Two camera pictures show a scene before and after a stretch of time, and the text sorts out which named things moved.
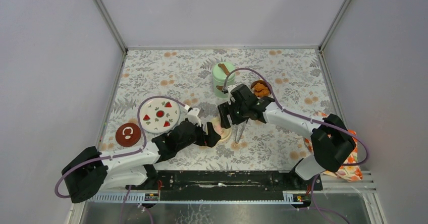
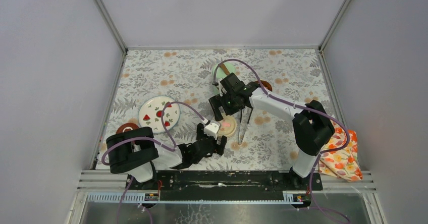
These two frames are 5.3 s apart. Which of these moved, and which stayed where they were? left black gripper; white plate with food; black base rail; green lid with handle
Moved: left black gripper
Stayed: white plate with food; black base rail; green lid with handle
